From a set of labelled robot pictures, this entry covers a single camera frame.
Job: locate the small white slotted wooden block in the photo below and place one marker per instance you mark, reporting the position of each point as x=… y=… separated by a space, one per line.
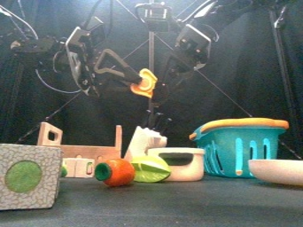
x=79 y=167

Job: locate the diagonal metal frame brace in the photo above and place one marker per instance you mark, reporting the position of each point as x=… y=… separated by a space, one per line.
x=225 y=91
x=47 y=118

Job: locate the grey patterned cube green circle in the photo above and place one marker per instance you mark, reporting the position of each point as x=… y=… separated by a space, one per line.
x=27 y=177

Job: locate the yellow orange toy squash half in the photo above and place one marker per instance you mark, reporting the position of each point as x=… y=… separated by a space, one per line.
x=145 y=84

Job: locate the vertical metal frame pole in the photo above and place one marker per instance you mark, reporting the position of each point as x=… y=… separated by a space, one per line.
x=152 y=50

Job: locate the orange toy fruit green cap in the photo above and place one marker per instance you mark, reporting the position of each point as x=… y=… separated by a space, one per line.
x=118 y=172

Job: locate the wooden toy toolbox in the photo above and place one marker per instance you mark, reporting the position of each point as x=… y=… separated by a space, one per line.
x=91 y=149

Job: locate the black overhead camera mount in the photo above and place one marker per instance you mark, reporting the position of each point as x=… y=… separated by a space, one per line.
x=154 y=16

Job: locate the black tripod stand pole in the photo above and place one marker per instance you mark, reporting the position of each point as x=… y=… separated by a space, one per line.
x=285 y=76

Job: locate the small green toy piece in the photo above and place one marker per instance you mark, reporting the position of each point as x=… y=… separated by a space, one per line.
x=63 y=171

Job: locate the white toy knife block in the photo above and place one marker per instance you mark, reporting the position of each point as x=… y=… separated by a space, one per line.
x=145 y=142

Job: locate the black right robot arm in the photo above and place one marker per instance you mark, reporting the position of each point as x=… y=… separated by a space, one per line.
x=233 y=11

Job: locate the green toy lime wedge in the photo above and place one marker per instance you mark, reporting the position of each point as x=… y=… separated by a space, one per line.
x=152 y=169

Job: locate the teal basket orange rim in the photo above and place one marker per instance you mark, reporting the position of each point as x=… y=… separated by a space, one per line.
x=237 y=149

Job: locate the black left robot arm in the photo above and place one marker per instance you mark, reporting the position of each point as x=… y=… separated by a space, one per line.
x=27 y=45

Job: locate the white bowl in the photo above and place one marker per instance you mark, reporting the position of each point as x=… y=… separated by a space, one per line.
x=278 y=172

